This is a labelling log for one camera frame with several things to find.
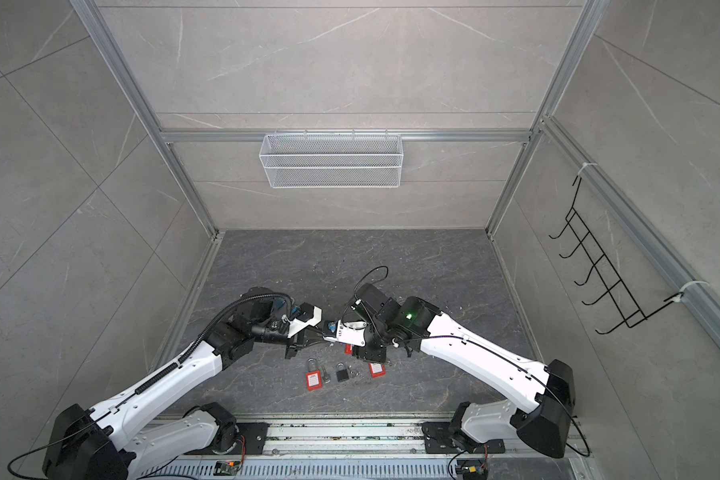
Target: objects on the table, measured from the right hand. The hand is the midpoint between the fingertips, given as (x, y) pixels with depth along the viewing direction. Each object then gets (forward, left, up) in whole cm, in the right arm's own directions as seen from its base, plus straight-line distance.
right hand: (358, 337), depth 72 cm
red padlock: (-4, +13, -16) cm, 21 cm away
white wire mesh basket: (+59, +8, +12) cm, 61 cm away
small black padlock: (-3, +6, -17) cm, 18 cm away
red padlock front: (-3, -5, -15) cm, 16 cm away
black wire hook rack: (+3, -58, +13) cm, 59 cm away
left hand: (+1, +7, +2) cm, 7 cm away
